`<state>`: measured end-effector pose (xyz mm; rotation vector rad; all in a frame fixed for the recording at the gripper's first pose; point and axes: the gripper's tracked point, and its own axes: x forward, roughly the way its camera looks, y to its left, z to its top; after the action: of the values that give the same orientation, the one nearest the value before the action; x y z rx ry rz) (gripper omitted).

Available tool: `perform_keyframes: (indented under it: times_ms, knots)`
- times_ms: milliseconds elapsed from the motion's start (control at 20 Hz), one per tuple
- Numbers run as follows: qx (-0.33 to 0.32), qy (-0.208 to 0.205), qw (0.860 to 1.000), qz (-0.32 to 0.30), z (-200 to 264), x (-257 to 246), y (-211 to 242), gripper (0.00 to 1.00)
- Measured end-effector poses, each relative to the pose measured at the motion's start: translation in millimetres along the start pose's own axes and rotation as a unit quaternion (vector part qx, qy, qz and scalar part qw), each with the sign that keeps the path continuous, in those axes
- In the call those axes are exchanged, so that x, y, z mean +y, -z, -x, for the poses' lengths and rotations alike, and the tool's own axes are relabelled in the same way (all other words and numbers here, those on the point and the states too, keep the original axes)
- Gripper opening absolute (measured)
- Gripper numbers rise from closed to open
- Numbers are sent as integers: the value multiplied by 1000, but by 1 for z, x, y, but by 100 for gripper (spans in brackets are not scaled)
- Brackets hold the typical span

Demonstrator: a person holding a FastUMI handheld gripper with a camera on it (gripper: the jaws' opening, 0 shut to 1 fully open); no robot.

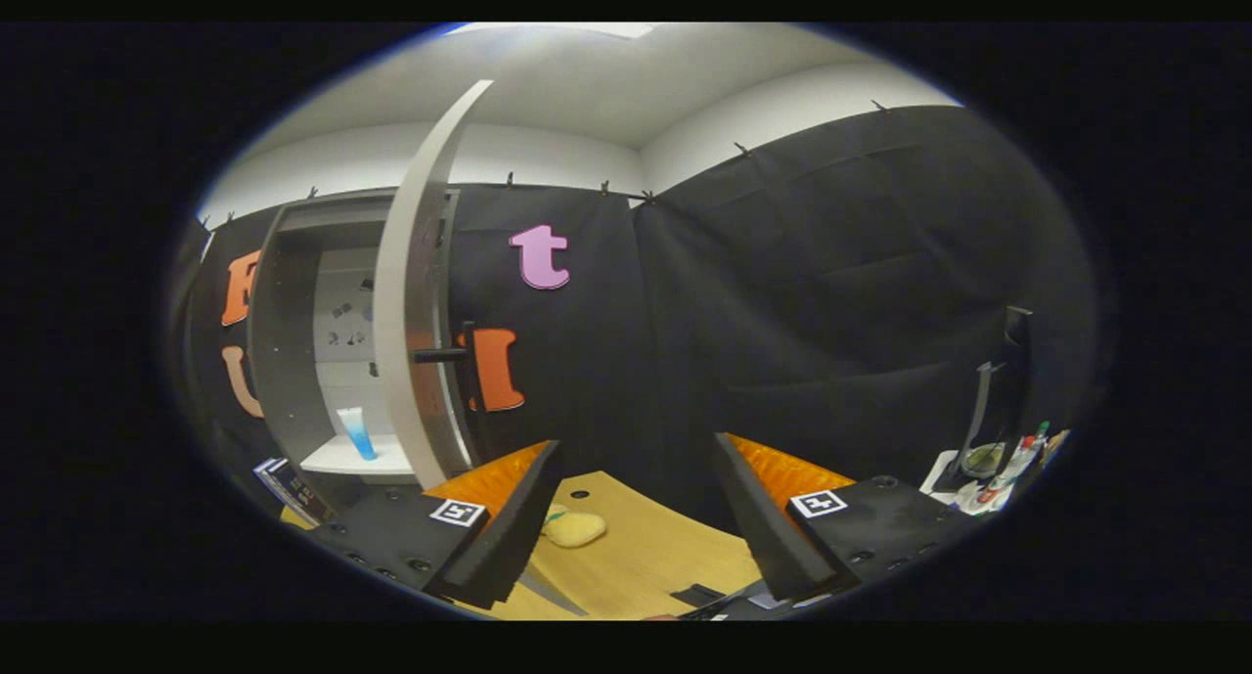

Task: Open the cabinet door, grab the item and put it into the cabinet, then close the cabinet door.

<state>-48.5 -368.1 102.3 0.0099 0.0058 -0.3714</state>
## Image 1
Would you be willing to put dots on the white cabinet door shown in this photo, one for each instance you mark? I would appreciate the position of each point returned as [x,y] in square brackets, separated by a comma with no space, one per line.
[396,361]

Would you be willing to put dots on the assorted desk items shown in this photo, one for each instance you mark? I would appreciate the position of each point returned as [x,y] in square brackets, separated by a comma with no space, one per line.
[1007,473]

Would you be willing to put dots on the grey cabinet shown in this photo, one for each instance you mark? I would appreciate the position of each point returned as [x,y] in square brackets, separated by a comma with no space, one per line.
[284,361]

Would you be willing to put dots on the black flat object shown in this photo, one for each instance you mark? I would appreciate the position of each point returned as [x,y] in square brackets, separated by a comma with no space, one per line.
[696,594]

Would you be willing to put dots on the blue white tube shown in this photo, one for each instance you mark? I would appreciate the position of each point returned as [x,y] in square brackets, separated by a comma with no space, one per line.
[358,437]

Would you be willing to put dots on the black backdrop cloth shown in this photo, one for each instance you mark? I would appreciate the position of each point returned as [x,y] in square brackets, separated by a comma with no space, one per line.
[782,312]

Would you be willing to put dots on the dark blue book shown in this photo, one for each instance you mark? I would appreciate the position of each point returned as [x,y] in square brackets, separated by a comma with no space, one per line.
[298,493]

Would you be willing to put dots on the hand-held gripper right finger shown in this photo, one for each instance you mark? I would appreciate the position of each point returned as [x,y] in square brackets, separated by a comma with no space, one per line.
[758,527]

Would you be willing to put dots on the yellow soft object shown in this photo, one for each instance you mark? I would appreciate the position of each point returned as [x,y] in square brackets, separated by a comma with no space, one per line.
[575,528]

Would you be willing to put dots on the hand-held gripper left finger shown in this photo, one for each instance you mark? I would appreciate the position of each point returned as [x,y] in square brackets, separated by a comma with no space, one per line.
[509,532]

